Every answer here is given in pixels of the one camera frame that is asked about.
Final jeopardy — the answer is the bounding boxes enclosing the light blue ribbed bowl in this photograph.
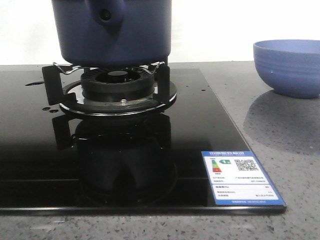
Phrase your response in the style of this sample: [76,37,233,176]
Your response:
[253,39,320,99]

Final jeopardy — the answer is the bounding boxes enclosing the dark blue cooking pot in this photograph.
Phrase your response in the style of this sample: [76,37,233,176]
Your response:
[51,0,172,67]

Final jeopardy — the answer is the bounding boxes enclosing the blue energy label sticker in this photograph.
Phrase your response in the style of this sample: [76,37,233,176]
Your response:
[201,151,286,207]

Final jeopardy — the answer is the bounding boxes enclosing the black pot support grate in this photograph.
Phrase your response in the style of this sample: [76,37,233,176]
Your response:
[42,61,177,117]

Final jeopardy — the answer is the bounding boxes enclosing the black glass gas stove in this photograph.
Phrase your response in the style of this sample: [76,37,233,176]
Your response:
[0,69,287,215]

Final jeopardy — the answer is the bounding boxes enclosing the black round gas burner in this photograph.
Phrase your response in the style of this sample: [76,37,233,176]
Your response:
[80,68,155,102]

